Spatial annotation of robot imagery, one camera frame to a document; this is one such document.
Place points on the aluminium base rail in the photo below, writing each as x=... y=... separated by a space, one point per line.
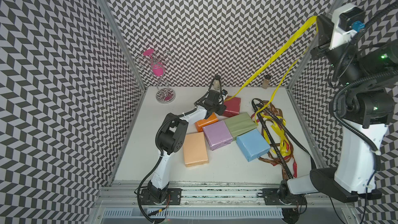
x=194 y=194

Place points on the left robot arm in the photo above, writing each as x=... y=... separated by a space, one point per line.
x=170 y=137

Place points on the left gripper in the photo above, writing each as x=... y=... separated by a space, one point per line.
x=221 y=110

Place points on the peach gift box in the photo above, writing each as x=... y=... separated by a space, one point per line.
x=195 y=150

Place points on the orange gift box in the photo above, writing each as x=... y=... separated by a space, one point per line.
x=205 y=122

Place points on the red ribbon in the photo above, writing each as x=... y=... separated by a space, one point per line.
x=275 y=156

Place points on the brown spice shaker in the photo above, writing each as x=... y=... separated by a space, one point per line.
x=266 y=81

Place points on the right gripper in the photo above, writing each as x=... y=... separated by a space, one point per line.
x=324 y=40

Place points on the green gift box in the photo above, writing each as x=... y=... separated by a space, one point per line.
x=239 y=125

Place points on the maroon gift box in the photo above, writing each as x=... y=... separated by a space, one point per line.
x=232 y=107

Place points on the purple gift box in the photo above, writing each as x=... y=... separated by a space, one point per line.
x=217 y=135

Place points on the brown ribbon of purple box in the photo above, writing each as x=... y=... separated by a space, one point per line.
x=276 y=161

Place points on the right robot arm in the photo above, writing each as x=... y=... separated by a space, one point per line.
x=362 y=107

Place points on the white spice shaker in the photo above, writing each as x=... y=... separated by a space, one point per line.
x=217 y=82

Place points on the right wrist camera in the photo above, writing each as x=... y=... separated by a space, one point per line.
x=348 y=20

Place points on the blue gift box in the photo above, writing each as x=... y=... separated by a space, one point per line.
x=253 y=145

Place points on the yellow ribbon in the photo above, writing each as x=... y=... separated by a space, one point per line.
x=291 y=40
x=285 y=147

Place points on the black printed ribbon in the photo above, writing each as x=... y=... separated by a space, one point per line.
x=274 y=138

